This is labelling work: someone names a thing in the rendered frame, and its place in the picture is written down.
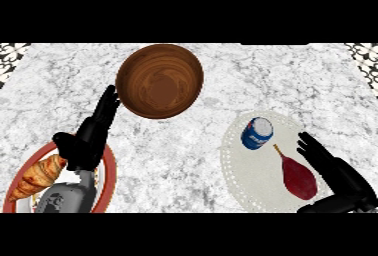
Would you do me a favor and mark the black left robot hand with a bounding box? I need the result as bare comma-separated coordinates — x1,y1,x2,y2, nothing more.
52,84,121,172

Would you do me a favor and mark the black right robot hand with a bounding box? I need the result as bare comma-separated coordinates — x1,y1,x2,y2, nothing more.
296,131,378,214

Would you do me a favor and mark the white round placemat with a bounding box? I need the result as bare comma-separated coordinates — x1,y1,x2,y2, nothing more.
220,110,334,214

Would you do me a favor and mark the brown wooden bowl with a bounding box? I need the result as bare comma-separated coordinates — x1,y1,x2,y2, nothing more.
116,43,206,120

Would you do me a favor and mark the red rimmed white plate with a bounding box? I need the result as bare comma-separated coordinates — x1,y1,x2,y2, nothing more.
2,139,118,214

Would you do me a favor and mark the golden brown croissant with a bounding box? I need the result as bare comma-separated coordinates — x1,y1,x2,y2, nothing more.
6,153,68,203

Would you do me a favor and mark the blue and white can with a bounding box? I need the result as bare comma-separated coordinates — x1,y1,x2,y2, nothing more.
240,116,275,151

